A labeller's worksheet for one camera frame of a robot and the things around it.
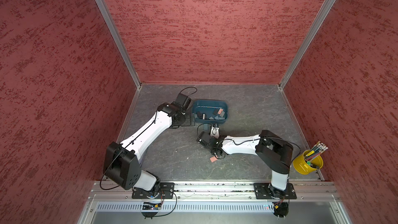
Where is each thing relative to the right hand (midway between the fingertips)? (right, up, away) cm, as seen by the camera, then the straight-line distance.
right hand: (210, 143), depth 92 cm
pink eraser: (+1, -6, -9) cm, 11 cm away
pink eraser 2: (+7, +18, +12) cm, 23 cm away
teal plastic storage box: (0, +18, +14) cm, 23 cm away
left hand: (-15, +13, -9) cm, 22 cm away
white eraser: (-4, +16, +6) cm, 17 cm away
